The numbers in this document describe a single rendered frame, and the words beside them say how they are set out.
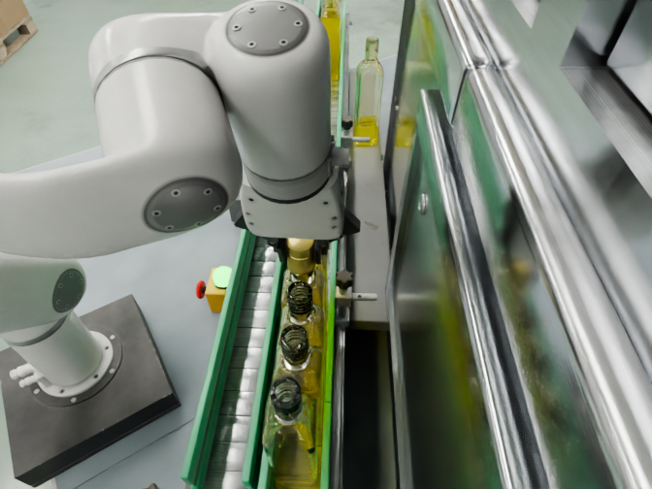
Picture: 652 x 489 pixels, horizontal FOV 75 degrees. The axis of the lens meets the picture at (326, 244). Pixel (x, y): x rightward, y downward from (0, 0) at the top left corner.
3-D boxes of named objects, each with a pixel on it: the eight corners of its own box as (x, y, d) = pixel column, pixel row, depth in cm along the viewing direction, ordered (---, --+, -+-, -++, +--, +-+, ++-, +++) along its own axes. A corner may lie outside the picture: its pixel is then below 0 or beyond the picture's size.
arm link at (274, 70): (73, 118, 21) (59, 8, 25) (152, 223, 31) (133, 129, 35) (349, 45, 24) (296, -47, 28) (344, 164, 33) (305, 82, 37)
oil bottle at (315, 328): (323, 407, 65) (323, 336, 49) (287, 405, 65) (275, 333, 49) (325, 372, 68) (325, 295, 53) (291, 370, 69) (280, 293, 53)
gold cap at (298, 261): (314, 276, 52) (313, 252, 48) (285, 275, 52) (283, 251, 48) (316, 253, 54) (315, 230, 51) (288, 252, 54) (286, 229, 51)
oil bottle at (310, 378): (321, 446, 61) (319, 383, 45) (282, 444, 61) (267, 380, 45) (323, 407, 65) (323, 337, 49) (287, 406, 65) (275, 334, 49)
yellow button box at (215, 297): (243, 314, 91) (238, 295, 85) (209, 313, 91) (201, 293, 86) (248, 288, 96) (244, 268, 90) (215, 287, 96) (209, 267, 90)
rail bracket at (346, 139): (367, 172, 104) (372, 123, 94) (340, 171, 104) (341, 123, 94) (367, 161, 107) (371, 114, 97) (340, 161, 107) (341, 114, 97)
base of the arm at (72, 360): (23, 420, 70) (-35, 380, 58) (17, 359, 77) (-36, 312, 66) (120, 376, 75) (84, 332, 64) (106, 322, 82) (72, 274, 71)
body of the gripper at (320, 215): (348, 126, 37) (345, 196, 47) (235, 121, 38) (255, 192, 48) (345, 197, 34) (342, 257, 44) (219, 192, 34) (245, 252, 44)
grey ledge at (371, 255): (389, 348, 82) (396, 316, 73) (343, 346, 82) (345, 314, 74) (374, 98, 145) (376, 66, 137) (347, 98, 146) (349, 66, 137)
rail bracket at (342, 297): (373, 333, 74) (380, 287, 64) (334, 331, 74) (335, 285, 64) (372, 313, 76) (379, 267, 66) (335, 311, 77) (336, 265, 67)
